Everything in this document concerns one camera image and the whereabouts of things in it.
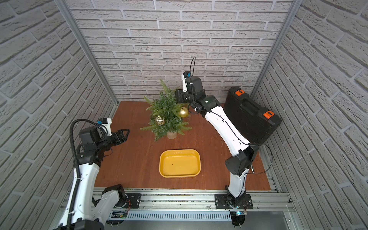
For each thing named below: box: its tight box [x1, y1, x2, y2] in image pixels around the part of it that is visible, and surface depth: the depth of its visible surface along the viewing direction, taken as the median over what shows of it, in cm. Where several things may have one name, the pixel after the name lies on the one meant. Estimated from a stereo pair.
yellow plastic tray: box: [159, 149, 202, 179], surface depth 88 cm
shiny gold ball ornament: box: [155, 115, 166, 127], surface depth 74 cm
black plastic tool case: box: [220, 86, 283, 145], surface depth 84 cm
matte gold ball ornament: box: [178, 106, 189, 118], surface depth 76 cm
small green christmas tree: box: [139, 79, 193, 142], surface depth 78 cm
